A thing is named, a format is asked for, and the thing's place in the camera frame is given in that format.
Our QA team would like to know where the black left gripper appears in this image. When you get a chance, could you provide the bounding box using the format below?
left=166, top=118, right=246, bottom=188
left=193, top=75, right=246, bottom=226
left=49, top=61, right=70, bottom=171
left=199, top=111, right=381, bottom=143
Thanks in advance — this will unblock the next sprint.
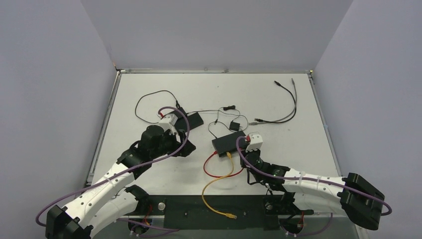
left=151, top=128, right=195, bottom=159

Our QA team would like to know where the black ribbed power adapter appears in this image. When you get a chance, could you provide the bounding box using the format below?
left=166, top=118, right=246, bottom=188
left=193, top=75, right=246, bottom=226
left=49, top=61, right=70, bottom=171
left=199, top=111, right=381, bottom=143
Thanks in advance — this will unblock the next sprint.
left=175, top=113, right=204, bottom=131

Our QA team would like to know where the black network switch box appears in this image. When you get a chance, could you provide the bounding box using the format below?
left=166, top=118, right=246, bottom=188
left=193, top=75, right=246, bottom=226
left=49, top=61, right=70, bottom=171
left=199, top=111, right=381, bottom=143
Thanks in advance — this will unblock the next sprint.
left=211, top=131, right=246, bottom=157

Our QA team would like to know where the small black wall plug adapter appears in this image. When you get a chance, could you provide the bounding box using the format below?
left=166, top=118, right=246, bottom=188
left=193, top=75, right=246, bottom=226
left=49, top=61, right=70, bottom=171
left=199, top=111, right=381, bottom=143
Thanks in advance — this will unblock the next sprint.
left=229, top=121, right=242, bottom=131

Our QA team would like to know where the red ethernet cable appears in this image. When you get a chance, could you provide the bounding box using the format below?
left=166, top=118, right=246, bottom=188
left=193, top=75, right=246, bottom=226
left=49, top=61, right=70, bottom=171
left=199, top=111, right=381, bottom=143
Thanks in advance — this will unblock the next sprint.
left=203, top=151, right=245, bottom=179

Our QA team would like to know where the black power plug cable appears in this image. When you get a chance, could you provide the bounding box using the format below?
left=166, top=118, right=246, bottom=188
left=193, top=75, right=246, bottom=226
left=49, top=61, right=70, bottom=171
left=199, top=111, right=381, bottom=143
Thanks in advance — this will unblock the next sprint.
left=186, top=105, right=248, bottom=139

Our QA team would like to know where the orange ethernet cable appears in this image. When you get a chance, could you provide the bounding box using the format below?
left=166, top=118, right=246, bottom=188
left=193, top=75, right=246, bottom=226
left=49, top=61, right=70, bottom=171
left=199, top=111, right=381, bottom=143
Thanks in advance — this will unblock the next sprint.
left=202, top=151, right=238, bottom=221

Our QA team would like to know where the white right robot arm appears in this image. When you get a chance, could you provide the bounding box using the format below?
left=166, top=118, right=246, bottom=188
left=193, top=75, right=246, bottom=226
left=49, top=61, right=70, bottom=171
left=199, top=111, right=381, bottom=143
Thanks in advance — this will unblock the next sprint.
left=241, top=150, right=385, bottom=231

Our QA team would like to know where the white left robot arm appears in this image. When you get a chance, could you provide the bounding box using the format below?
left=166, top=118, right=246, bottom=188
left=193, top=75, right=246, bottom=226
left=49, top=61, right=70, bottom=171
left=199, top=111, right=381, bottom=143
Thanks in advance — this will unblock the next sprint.
left=45, top=125, right=196, bottom=239

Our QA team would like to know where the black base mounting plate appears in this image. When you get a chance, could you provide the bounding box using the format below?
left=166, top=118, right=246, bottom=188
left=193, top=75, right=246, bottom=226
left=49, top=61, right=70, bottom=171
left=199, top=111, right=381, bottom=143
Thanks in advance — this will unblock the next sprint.
left=130, top=195, right=313, bottom=230

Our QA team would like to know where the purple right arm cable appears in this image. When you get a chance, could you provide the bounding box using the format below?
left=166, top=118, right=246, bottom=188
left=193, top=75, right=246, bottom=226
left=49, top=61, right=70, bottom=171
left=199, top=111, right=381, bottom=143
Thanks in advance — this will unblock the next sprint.
left=235, top=135, right=393, bottom=238

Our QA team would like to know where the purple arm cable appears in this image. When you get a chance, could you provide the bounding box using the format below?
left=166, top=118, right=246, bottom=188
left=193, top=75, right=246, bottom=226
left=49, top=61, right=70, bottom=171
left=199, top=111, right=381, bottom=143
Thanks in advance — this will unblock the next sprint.
left=35, top=106, right=191, bottom=238
left=235, top=135, right=393, bottom=238

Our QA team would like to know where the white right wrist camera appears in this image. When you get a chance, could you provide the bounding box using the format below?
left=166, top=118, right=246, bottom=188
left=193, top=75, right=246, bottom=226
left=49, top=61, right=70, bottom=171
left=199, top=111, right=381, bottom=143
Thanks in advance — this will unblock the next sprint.
left=245, top=132, right=263, bottom=152

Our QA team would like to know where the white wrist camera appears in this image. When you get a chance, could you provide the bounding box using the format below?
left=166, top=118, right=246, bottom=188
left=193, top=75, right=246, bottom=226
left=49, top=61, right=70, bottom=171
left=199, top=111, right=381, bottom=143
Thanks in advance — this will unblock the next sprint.
left=157, top=114, right=178, bottom=135
left=245, top=132, right=263, bottom=152

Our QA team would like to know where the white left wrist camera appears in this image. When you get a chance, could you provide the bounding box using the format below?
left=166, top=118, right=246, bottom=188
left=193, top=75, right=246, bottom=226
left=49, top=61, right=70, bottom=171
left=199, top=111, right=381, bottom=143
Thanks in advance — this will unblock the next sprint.
left=157, top=114, right=178, bottom=135

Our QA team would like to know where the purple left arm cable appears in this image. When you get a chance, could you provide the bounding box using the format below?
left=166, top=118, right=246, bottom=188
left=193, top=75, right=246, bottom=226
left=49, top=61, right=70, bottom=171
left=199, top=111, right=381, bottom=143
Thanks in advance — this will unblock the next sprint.
left=35, top=106, right=191, bottom=238

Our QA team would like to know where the black ethernet cable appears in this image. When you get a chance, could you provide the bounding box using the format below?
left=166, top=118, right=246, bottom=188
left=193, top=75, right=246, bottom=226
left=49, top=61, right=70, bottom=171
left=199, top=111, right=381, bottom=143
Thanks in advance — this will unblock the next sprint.
left=254, top=80, right=298, bottom=124

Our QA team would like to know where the black adapter mains cable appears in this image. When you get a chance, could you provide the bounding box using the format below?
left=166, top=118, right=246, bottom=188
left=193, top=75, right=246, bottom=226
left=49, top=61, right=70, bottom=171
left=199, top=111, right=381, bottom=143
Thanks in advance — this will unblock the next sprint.
left=134, top=90, right=181, bottom=124

